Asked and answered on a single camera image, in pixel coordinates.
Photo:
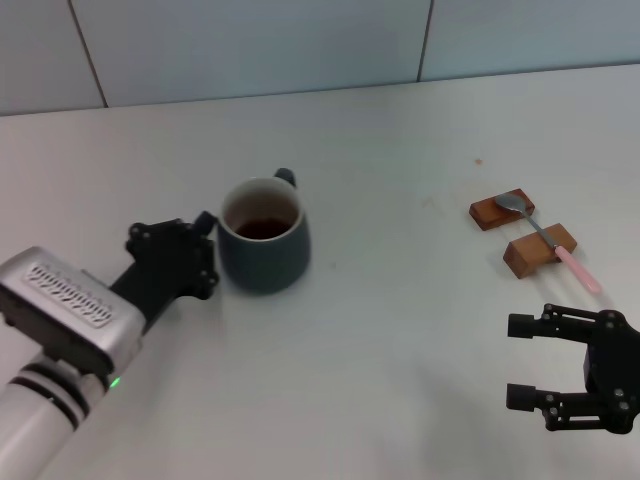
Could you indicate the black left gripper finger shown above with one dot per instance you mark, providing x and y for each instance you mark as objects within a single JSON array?
[
  {"x": 209, "y": 285},
  {"x": 205, "y": 222}
]

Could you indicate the dark flat wooden block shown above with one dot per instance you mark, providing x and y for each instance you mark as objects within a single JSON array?
[{"x": 487, "y": 215}]

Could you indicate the light notched wooden block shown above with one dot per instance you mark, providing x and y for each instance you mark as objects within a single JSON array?
[{"x": 530, "y": 252}]

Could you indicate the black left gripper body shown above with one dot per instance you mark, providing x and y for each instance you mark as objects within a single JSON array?
[{"x": 165, "y": 265}]

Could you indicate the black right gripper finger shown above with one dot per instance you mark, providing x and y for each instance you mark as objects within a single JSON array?
[
  {"x": 522, "y": 325},
  {"x": 520, "y": 397}
]

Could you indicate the grey ceramic mug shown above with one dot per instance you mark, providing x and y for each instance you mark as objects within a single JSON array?
[{"x": 265, "y": 265}]

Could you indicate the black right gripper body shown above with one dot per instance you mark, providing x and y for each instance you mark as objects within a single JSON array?
[{"x": 612, "y": 365}]

